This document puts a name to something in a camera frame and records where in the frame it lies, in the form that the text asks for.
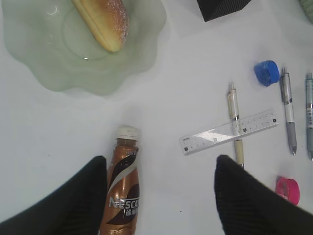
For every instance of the clear plastic ruler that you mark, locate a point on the clear plastic ruler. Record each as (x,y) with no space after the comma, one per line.
(229,132)

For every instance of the sugared bread bun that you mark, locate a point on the sugared bread bun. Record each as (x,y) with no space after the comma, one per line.
(107,20)

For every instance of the beige retractable pen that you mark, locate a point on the beige retractable pen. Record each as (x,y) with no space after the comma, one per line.
(233,109)

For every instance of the black mesh pen holder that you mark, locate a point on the black mesh pen holder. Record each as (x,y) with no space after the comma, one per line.
(213,9)

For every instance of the pink pencil sharpener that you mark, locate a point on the pink pencil sharpener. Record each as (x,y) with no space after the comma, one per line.
(288,189)

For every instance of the brown Nescafe coffee bottle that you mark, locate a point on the brown Nescafe coffee bottle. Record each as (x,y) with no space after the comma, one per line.
(123,192)

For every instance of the green glass wavy plate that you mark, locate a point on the green glass wavy plate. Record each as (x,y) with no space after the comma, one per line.
(52,40)

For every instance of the light blue retractable pen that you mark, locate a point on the light blue retractable pen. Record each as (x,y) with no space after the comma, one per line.
(309,113)

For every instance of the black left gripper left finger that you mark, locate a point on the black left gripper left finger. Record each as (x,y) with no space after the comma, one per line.
(75,208)

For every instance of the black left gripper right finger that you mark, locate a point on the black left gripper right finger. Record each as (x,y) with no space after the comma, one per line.
(247,207)

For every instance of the grey retractable pen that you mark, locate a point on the grey retractable pen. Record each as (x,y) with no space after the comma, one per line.
(285,88)

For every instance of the blue pencil sharpener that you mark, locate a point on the blue pencil sharpener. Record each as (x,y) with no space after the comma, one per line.
(267,72)

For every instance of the green plastic woven basket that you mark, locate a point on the green plastic woven basket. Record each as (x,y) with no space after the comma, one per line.
(307,6)

